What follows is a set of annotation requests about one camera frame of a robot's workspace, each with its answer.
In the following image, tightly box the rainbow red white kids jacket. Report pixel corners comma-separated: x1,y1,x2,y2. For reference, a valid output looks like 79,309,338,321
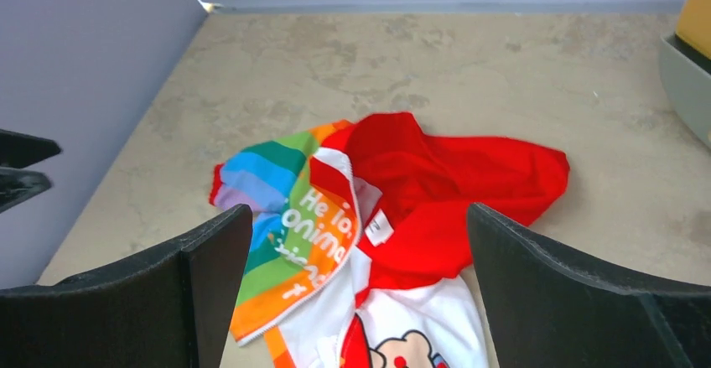
209,112,570,367

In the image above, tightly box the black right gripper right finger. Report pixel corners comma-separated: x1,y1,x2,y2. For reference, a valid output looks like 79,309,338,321
467,204,710,367

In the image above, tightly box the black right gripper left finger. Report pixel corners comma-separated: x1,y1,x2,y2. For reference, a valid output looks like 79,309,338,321
1,205,252,367

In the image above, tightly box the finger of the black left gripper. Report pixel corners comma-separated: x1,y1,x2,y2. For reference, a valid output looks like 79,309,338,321
1,129,62,213

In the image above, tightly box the round pastel drawer cabinet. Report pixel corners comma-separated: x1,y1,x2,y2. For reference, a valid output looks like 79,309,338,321
659,0,710,146

